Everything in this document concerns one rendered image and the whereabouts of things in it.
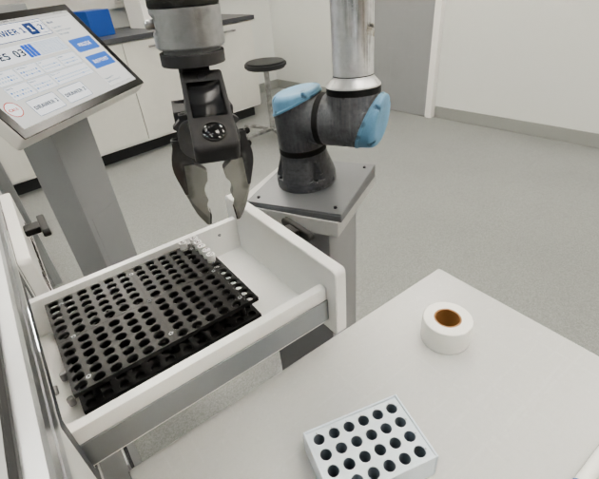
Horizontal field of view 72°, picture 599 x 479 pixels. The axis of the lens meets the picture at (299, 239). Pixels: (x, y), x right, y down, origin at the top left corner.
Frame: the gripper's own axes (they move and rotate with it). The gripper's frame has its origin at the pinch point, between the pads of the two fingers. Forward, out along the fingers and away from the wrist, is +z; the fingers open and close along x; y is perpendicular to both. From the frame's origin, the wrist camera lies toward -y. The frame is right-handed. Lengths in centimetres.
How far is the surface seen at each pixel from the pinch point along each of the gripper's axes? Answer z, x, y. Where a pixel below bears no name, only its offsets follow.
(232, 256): 13.7, -0.8, 10.1
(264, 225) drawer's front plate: 4.9, -5.9, 3.2
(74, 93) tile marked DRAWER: -3, 29, 79
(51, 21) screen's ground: -19, 33, 100
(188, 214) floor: 96, 11, 187
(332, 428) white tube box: 18.1, -6.6, -22.7
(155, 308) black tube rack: 7.7, 10.8, -6.5
